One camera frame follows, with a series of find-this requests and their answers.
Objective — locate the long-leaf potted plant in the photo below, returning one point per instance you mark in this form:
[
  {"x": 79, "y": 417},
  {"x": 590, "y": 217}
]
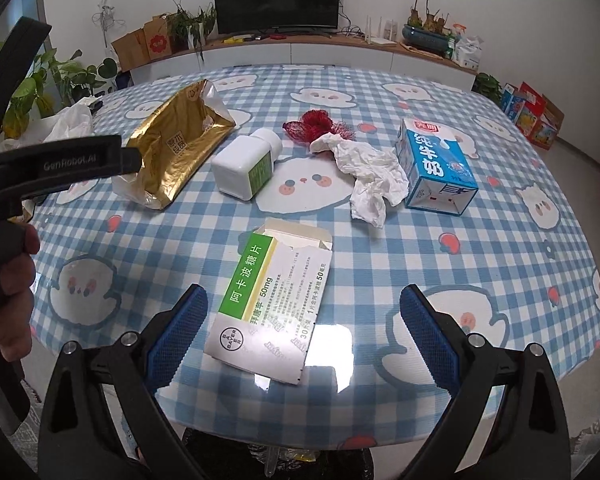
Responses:
[{"x": 190, "y": 22}]

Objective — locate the white printed sack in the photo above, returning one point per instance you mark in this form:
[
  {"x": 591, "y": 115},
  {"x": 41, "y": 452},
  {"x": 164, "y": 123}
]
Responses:
[{"x": 467, "y": 55}]

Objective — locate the grey patterned rug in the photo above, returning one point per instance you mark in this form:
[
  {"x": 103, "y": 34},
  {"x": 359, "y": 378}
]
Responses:
[{"x": 27, "y": 440}]

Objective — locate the blue white printed carton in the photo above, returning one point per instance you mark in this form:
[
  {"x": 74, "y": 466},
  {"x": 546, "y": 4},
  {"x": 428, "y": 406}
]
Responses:
[{"x": 512, "y": 100}]

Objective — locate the red colourful open carton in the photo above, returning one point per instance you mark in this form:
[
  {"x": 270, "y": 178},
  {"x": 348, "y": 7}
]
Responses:
[{"x": 540, "y": 120}]

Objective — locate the small black object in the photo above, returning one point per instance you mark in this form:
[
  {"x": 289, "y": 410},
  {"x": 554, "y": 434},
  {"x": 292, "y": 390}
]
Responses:
[{"x": 98, "y": 103}]

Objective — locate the blue checked printed tablecloth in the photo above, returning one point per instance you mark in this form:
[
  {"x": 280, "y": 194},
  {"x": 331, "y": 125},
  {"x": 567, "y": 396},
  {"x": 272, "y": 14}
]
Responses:
[{"x": 130, "y": 260}]

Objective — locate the small potted floor plant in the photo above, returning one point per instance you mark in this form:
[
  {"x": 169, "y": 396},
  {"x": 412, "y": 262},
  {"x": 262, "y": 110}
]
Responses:
[{"x": 487, "y": 87}]

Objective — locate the blue bonsai pot with plants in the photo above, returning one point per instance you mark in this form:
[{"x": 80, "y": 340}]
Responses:
[{"x": 427, "y": 37}]

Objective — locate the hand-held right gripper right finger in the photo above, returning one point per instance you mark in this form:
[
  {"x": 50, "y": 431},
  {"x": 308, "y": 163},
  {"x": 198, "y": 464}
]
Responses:
[{"x": 427, "y": 340}]

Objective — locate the white green medicine box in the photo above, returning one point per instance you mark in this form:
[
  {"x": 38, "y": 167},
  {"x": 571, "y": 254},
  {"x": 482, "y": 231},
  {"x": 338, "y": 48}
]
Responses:
[{"x": 275, "y": 300}]

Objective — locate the white tissue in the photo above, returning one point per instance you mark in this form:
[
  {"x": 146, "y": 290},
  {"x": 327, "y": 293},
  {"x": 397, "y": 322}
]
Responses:
[{"x": 370, "y": 175}]

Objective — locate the white pill bottle green label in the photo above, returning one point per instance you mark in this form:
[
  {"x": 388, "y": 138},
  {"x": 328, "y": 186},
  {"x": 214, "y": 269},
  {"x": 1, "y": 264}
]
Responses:
[{"x": 240, "y": 165}]

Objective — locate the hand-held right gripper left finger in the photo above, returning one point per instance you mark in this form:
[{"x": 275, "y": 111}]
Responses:
[{"x": 177, "y": 340}]

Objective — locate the gold foil bag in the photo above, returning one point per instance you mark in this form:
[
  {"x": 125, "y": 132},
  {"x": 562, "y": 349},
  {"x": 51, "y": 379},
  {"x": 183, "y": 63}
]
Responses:
[{"x": 180, "y": 150}]

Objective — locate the white router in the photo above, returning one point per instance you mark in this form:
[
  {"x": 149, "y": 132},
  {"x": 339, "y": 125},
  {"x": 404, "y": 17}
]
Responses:
[{"x": 382, "y": 42}]

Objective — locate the large leafy potted plant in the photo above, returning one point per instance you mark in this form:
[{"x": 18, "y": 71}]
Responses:
[{"x": 55, "y": 80}]

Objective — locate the bin with black liner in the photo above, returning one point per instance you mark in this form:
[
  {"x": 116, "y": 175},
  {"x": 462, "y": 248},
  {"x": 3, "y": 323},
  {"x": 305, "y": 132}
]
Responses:
[{"x": 340, "y": 465}]

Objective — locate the blue white milk carton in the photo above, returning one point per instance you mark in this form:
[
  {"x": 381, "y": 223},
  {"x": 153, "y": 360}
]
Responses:
[{"x": 435, "y": 170}]

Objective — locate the white plastic bag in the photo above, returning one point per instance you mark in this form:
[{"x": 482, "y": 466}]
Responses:
[{"x": 65, "y": 122}]

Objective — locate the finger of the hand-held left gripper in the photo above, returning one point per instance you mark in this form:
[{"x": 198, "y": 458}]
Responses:
[
  {"x": 132, "y": 160},
  {"x": 15, "y": 60}
]

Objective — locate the white television cabinet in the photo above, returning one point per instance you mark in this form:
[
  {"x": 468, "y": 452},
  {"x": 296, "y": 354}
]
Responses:
[{"x": 330, "y": 57}]

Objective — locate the red mesh net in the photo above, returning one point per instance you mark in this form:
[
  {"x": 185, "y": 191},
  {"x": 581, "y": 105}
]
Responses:
[{"x": 315, "y": 122}]

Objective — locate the person's left hand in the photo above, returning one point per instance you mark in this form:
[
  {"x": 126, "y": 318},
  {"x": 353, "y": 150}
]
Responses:
[{"x": 15, "y": 325}]

